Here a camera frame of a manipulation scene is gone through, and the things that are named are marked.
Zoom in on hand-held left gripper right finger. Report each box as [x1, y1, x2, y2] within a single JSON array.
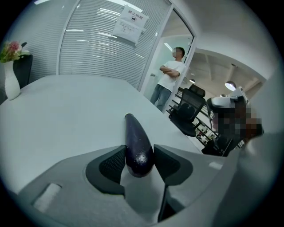
[[154, 144, 227, 222]]

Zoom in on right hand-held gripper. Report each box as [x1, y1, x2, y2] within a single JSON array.
[[168, 130, 284, 227]]

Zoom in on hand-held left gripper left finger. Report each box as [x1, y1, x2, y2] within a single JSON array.
[[19, 145, 145, 227]]

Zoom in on purple eggplant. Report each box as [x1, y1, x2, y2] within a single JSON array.
[[124, 113, 155, 178]]

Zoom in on large grey square table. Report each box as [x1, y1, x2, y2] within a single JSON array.
[[0, 74, 225, 200]]

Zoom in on person's black printed t-shirt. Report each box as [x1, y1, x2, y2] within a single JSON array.
[[201, 133, 233, 157]]

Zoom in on person's head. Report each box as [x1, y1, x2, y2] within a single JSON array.
[[208, 87, 264, 153]]

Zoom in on black mesh office chair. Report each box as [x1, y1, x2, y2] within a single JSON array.
[[168, 84, 206, 137]]

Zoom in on white vase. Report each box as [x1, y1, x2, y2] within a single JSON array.
[[4, 60, 21, 101]]

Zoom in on pink and green flower bouquet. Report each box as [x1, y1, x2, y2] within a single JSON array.
[[0, 40, 30, 64]]

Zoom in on white paper notice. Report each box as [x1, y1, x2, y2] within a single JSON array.
[[108, 4, 149, 47]]

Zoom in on white head-mounted camera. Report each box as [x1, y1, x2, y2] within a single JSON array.
[[209, 87, 250, 109]]

